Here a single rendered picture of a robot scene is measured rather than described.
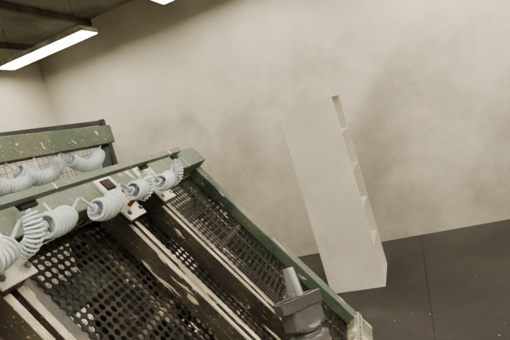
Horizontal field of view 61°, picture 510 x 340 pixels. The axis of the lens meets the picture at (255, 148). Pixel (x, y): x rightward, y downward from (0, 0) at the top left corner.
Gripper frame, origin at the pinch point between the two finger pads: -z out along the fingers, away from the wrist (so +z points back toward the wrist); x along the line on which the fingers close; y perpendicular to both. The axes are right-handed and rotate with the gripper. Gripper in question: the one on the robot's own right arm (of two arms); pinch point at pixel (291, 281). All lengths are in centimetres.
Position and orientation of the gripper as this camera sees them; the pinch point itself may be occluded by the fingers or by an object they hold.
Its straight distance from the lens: 97.8
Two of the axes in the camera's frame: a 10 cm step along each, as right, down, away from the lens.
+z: 2.9, 9.3, -2.3
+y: -6.0, 3.7, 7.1
